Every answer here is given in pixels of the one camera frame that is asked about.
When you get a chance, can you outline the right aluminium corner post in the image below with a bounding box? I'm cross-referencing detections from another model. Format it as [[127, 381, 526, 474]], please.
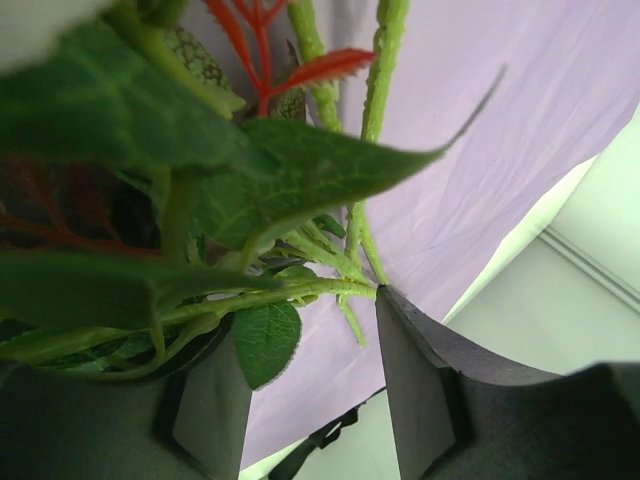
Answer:
[[537, 227, 639, 313]]

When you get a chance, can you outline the pink artificial flower bunch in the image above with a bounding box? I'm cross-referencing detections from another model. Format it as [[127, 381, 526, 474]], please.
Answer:
[[0, 0, 509, 391]]

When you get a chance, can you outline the purple tissue paper sheet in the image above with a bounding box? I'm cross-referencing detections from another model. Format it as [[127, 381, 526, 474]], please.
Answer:
[[241, 1, 639, 468]]

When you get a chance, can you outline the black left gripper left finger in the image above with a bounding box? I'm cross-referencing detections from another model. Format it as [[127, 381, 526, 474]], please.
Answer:
[[1, 316, 251, 480]]

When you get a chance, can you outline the black printed ribbon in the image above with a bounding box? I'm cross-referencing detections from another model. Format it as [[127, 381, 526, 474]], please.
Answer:
[[266, 406, 359, 480]]

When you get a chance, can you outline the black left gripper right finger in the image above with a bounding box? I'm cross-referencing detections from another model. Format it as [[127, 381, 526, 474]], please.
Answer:
[[375, 285, 639, 480]]

